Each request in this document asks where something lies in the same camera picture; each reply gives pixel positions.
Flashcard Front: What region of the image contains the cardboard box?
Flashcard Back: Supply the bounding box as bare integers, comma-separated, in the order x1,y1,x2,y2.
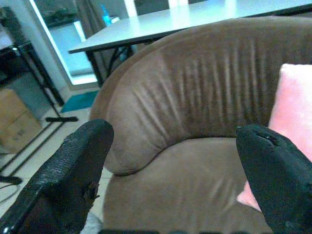
0,88,42,154

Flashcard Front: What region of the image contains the blue bottle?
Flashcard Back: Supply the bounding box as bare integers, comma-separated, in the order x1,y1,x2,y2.
101,4,112,28

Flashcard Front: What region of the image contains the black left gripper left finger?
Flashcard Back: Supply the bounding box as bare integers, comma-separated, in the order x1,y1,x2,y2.
0,118,115,234

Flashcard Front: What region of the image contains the pink plush pillow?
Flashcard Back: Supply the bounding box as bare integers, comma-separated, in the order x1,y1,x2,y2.
236,63,312,212

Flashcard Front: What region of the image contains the white table with black legs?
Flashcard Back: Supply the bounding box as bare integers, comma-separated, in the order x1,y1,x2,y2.
68,0,312,88

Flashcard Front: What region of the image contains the black cable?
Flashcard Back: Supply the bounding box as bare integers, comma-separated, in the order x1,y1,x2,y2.
0,151,24,203

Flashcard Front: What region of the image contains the black metal rack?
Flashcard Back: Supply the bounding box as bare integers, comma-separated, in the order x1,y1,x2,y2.
0,6,79,178

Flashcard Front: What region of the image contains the dark chair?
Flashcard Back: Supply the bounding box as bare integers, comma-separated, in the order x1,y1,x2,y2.
134,0,169,16

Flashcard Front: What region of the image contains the brown suede sofa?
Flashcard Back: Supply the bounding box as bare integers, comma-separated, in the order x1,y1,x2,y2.
89,16,312,234

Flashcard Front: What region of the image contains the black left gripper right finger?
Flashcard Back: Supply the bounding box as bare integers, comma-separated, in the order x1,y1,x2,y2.
235,124,312,234

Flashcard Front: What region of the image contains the teal floor mat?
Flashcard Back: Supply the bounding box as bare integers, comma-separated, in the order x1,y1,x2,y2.
60,90,100,114

